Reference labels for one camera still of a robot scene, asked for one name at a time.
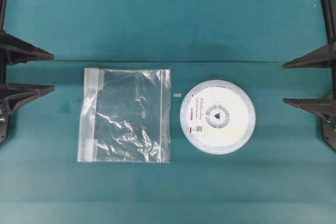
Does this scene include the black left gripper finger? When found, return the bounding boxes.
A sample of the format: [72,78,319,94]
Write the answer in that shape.
[1,31,54,64]
[1,83,55,115]

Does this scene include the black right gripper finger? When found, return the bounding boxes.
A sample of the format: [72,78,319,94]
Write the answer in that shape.
[282,42,335,69]
[283,99,335,124]

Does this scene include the white component reel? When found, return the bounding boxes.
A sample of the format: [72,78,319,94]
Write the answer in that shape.
[180,80,256,155]

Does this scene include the clear zip bag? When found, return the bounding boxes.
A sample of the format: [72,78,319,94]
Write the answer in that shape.
[77,68,171,163]

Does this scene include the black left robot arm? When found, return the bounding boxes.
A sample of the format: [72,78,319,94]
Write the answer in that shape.
[1,31,55,142]

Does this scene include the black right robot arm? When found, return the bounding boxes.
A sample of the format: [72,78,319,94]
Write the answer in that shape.
[282,42,335,149]

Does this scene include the small clear tape piece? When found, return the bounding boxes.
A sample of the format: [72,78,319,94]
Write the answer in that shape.
[173,93,182,98]

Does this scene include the black left frame rail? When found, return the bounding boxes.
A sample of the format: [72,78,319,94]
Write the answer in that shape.
[0,0,7,31]

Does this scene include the black frame rail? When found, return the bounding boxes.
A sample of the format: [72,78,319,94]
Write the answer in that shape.
[321,0,336,44]
[0,0,7,31]

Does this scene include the black right frame rail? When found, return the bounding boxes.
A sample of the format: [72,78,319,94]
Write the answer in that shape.
[321,0,336,44]

